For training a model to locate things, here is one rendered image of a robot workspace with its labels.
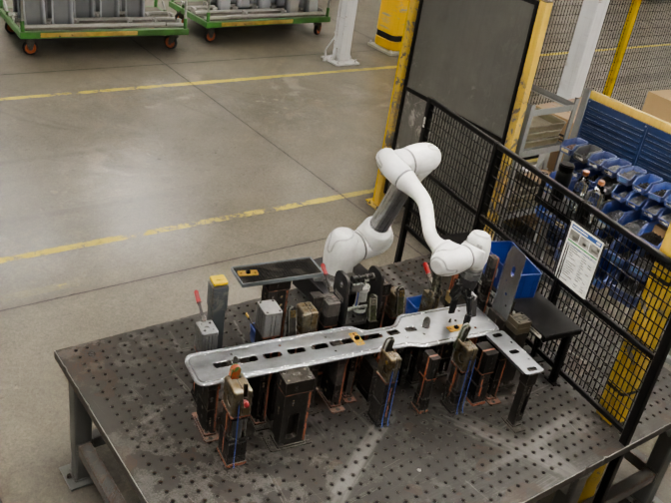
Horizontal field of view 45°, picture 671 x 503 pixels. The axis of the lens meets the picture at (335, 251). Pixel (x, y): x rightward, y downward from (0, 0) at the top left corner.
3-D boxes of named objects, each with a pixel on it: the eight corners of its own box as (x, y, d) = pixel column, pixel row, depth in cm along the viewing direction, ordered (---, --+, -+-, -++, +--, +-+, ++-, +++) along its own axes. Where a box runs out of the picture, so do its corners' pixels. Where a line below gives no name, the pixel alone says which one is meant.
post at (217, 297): (206, 374, 344) (213, 288, 323) (200, 364, 350) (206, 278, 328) (223, 371, 348) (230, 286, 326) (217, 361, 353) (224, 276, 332)
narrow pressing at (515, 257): (506, 321, 359) (525, 255, 342) (491, 306, 367) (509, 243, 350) (507, 320, 359) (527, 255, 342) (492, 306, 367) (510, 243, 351)
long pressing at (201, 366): (199, 392, 291) (200, 389, 290) (181, 355, 308) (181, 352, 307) (502, 331, 353) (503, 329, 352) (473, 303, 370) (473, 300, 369)
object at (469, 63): (490, 279, 590) (567, 4, 491) (477, 283, 582) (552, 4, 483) (378, 200, 679) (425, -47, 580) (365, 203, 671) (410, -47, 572)
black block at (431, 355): (418, 418, 340) (431, 363, 325) (405, 402, 348) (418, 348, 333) (433, 414, 343) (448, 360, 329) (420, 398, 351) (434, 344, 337)
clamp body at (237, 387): (225, 473, 298) (233, 398, 280) (212, 446, 309) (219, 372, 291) (252, 466, 303) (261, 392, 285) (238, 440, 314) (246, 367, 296)
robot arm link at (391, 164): (399, 170, 343) (422, 163, 351) (373, 144, 351) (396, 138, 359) (390, 193, 352) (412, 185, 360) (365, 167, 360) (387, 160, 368)
